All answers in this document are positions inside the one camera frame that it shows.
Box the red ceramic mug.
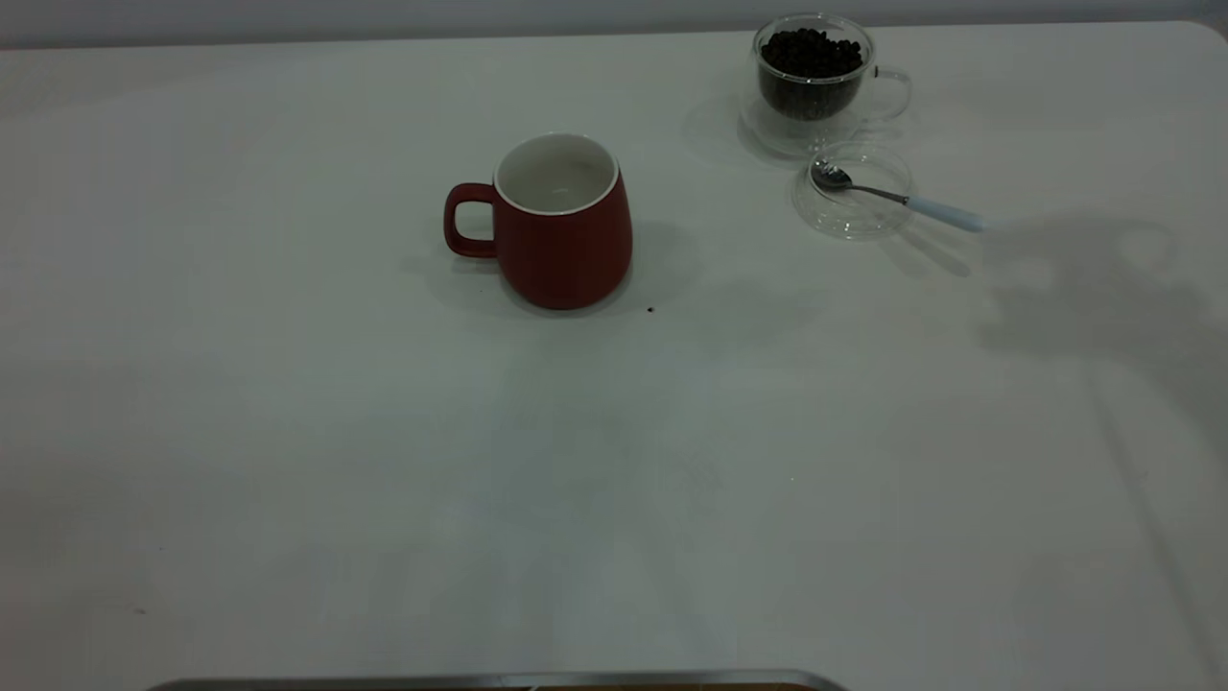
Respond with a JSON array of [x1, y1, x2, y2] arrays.
[[443, 132, 634, 311]]

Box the metal spoon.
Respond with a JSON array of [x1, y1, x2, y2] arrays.
[[811, 158, 986, 233]]

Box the dark coffee beans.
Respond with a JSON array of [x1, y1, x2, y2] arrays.
[[760, 27, 864, 121]]

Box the clear glass saucer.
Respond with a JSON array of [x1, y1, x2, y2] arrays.
[[792, 142, 914, 241]]

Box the grey metal edge strip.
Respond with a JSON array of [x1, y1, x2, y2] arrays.
[[144, 669, 850, 691]]

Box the clear glass cup with handle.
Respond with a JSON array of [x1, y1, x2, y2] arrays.
[[739, 12, 912, 159]]

